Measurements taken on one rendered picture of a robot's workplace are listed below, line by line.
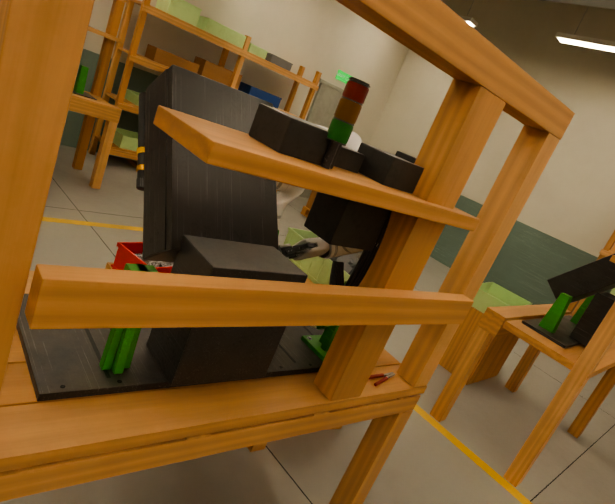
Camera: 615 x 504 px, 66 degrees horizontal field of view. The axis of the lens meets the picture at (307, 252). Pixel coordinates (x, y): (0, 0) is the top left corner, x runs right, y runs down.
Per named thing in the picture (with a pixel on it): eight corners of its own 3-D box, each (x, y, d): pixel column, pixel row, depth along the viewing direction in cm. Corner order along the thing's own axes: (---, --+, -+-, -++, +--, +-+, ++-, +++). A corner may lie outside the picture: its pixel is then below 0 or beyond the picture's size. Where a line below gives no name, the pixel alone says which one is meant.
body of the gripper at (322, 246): (313, 241, 166) (286, 245, 159) (329, 231, 158) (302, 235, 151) (319, 261, 165) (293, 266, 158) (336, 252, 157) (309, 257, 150)
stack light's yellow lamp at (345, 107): (328, 115, 102) (336, 95, 101) (344, 122, 106) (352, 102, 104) (342, 121, 99) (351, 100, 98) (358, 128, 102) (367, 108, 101)
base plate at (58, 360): (8, 299, 129) (9, 292, 128) (305, 306, 203) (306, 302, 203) (37, 402, 100) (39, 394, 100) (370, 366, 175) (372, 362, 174)
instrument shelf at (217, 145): (152, 123, 95) (157, 104, 94) (412, 200, 156) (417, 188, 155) (205, 163, 78) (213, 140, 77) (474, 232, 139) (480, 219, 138)
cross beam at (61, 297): (23, 312, 76) (35, 263, 74) (450, 316, 164) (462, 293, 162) (29, 330, 73) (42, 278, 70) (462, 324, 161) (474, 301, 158)
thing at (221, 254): (145, 344, 131) (182, 233, 121) (236, 340, 151) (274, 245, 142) (170, 387, 118) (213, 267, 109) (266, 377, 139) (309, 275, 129)
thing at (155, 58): (275, 199, 821) (324, 71, 760) (101, 165, 603) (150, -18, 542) (258, 188, 855) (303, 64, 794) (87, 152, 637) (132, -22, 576)
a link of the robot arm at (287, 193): (253, 206, 225) (269, 158, 219) (287, 214, 235) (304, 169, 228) (261, 214, 215) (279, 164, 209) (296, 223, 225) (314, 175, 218)
